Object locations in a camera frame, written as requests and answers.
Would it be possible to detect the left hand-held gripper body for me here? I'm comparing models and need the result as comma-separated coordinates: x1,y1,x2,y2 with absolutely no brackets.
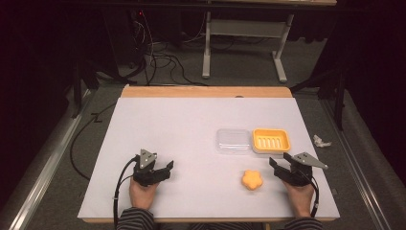
132,149,165,188

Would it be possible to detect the black floor cable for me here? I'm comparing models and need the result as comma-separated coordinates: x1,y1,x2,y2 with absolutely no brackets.
69,102,118,182

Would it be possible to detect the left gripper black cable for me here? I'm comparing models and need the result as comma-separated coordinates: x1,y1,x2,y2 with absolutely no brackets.
112,154,142,230

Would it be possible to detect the tangle of black cables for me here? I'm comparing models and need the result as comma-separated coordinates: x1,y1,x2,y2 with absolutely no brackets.
128,11,209,87

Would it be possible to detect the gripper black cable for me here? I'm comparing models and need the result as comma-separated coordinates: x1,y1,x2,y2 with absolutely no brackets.
305,177,321,219
112,154,142,230

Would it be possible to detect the clear plastic lid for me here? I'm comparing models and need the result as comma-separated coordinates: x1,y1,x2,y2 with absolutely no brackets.
215,127,253,155

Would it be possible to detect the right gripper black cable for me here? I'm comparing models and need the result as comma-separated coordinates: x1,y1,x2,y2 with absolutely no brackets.
305,177,321,219

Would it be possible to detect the metal floor rail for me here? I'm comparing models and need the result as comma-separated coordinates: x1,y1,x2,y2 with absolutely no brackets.
320,99,388,230
9,88,94,230

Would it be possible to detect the yellow soap dish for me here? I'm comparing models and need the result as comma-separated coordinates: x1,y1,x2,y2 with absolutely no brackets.
251,127,292,159

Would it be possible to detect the black metal stand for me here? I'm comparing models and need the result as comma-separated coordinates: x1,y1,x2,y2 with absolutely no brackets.
289,68,349,132
70,60,101,120

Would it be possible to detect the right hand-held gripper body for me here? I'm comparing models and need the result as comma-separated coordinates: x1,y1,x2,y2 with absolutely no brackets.
282,151,329,188

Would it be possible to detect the crumpled white paper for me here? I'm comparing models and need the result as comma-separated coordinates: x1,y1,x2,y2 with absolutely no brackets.
312,134,333,149

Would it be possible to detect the orange flower-shaped soap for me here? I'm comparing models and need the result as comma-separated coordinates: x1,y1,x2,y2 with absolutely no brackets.
241,169,264,192

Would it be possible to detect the white table mat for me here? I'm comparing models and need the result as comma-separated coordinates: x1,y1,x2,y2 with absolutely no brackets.
77,97,341,220

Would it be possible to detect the person's right hand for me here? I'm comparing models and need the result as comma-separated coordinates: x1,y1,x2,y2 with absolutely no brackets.
282,180,316,219

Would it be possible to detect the person's left hand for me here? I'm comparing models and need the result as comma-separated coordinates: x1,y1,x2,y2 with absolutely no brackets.
128,176,160,211

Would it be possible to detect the white metal desk frame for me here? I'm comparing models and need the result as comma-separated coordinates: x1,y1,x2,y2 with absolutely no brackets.
201,11,295,84

